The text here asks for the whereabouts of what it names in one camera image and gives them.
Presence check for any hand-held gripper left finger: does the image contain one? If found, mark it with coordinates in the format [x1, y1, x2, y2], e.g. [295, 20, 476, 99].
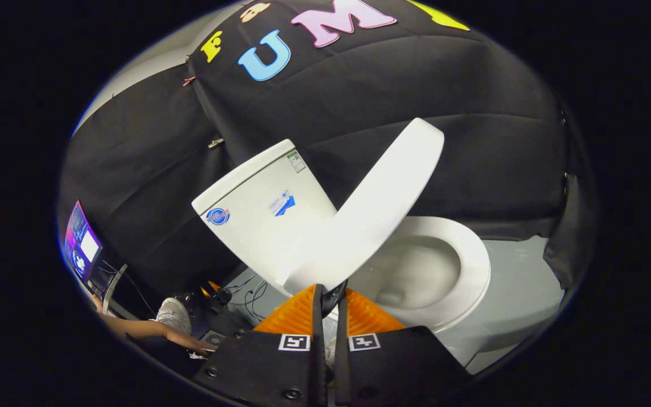
[193, 284, 326, 407]

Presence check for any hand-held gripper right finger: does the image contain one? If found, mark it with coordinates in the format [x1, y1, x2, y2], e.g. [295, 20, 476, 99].
[334, 288, 473, 407]

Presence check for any white toilet lid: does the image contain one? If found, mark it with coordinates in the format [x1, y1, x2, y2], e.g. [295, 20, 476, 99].
[283, 118, 445, 296]

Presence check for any white toilet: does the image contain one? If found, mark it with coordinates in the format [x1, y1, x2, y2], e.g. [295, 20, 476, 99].
[192, 139, 493, 335]

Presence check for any white toilet seat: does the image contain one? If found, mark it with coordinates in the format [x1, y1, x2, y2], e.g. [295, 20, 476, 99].
[348, 216, 493, 334]

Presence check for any white sneaker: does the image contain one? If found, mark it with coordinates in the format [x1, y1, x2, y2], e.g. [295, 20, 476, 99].
[156, 298, 192, 336]

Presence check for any computer monitor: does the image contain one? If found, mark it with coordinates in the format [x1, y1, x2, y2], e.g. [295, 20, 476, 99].
[64, 201, 103, 283]

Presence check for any black backdrop cloth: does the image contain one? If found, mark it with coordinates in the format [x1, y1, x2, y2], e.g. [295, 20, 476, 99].
[59, 0, 597, 309]

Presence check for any black floor cable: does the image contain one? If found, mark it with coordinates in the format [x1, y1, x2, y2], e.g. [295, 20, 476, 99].
[227, 274, 270, 322]

